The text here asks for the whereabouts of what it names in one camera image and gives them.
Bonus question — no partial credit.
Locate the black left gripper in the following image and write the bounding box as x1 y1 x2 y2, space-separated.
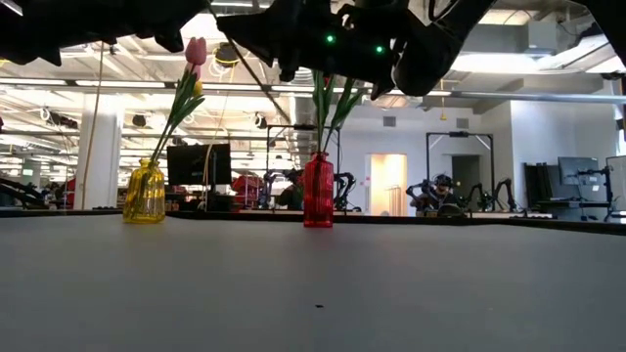
111 0 212 55

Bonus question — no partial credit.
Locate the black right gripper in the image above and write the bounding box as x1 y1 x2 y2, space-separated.
216 0 413 102

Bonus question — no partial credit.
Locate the dark maroon artificial tulip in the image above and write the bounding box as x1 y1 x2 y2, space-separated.
328 77 367 154

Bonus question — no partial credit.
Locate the red glass vase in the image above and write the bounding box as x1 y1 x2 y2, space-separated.
302 151 335 229

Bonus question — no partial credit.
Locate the yellow glass vase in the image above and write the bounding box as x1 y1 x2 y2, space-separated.
121 156 167 225

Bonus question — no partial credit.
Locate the black monitor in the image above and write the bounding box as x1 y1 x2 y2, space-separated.
165 143 233 187

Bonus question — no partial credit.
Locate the white square pillar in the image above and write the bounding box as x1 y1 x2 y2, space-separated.
74 92 124 211

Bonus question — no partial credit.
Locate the red cart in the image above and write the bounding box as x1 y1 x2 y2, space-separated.
231 174 261 207

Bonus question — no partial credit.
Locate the person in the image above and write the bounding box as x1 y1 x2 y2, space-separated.
276 168 307 211
410 173 466 217

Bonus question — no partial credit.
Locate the grey table mat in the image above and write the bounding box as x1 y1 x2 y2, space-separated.
0 214 626 352

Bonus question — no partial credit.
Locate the grey desk monitor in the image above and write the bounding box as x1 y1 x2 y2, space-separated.
604 154 626 199
557 155 601 187

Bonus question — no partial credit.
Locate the thin black hanging cable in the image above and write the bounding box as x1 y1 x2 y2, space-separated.
208 3 294 126

